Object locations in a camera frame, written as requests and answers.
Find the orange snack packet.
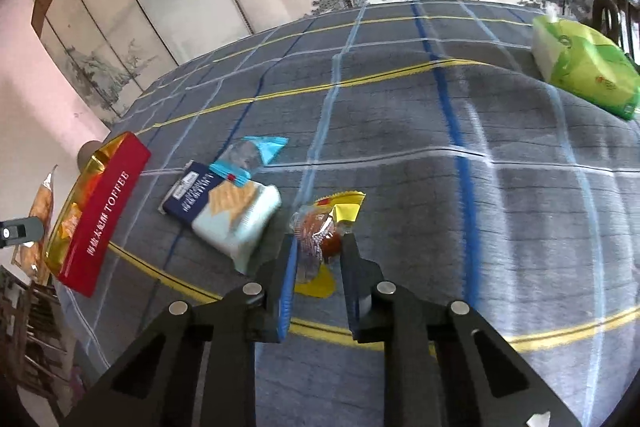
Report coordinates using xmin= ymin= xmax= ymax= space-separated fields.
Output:
xmin=12 ymin=166 xmax=56 ymax=285

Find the yellow clear pastry packet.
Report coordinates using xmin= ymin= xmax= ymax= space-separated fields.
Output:
xmin=290 ymin=191 xmax=366 ymax=299

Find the teal clear snack packet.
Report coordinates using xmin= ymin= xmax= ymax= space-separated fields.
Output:
xmin=209 ymin=135 xmax=288 ymax=187

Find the red gold toffee tin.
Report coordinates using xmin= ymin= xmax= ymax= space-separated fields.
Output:
xmin=44 ymin=132 xmax=151 ymax=297

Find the wooden furniture at left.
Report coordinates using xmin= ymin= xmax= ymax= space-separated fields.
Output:
xmin=1 ymin=269 xmax=85 ymax=426

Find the navy white cracker packet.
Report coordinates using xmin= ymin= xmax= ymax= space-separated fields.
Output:
xmin=158 ymin=161 xmax=281 ymax=274

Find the grey plaid tablecloth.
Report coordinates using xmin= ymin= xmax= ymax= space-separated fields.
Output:
xmin=60 ymin=1 xmax=639 ymax=426

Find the green tissue pack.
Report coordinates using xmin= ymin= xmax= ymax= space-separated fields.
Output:
xmin=532 ymin=15 xmax=639 ymax=120

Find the dark wooden chair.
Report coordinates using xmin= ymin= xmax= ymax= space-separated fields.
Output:
xmin=591 ymin=0 xmax=639 ymax=69

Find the round beige wall disc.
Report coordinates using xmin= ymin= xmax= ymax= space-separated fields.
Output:
xmin=76 ymin=140 xmax=102 ymax=172

